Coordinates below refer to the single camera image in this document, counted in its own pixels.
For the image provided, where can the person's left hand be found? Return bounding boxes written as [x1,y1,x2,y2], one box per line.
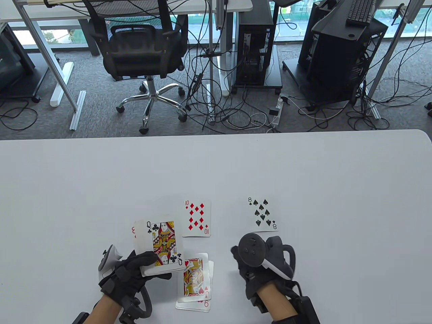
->
[99,250,172,306]

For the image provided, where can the person's right hand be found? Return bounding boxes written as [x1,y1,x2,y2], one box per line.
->
[231,246,294,301]

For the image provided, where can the stack of playing cards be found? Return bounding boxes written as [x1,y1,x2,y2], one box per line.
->
[132,214,185,278]

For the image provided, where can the many-pip spades playing card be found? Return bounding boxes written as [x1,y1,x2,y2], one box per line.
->
[247,197,279,233]

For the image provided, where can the many-pip hearts playing card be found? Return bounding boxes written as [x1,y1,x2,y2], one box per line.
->
[175,260,215,313]

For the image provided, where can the many-pip diamonds playing card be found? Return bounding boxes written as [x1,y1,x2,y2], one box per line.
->
[182,199,212,238]

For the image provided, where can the person's right forearm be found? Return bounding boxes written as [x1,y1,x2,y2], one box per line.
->
[255,283,299,321]

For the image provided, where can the person's left forearm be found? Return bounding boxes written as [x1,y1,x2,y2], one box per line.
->
[84,295,123,324]

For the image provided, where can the grey and white handheld controller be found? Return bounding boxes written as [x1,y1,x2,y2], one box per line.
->
[239,233,296,280]
[98,245,152,318]

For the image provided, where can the white power strip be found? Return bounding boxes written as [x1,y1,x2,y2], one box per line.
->
[268,96,291,129]

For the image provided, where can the black rolling computer stand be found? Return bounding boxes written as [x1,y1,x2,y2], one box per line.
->
[232,44,283,95]

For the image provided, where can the black flat floor stand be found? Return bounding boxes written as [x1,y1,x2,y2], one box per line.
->
[283,59,359,106]

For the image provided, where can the black mesh office chair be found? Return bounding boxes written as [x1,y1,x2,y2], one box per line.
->
[82,0,189,135]

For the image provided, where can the large black computer tower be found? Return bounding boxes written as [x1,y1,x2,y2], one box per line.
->
[305,17,388,106]

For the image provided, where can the black rolling cabinet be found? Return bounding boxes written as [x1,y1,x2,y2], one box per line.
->
[0,23,50,103]

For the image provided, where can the black computer case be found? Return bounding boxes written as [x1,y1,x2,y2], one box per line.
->
[298,0,326,71]

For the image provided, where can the black tilted board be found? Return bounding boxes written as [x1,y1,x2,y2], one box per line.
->
[311,0,369,42]

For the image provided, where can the black keyboard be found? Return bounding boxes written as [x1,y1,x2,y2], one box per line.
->
[346,0,377,27]

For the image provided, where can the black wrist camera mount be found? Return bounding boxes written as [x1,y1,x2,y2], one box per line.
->
[118,300,142,324]
[287,280,321,324]

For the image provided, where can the black looped floor cable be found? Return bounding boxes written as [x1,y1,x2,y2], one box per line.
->
[0,98,38,131]

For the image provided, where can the tangle of black floor cables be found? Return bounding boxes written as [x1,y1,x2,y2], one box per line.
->
[181,0,432,135]

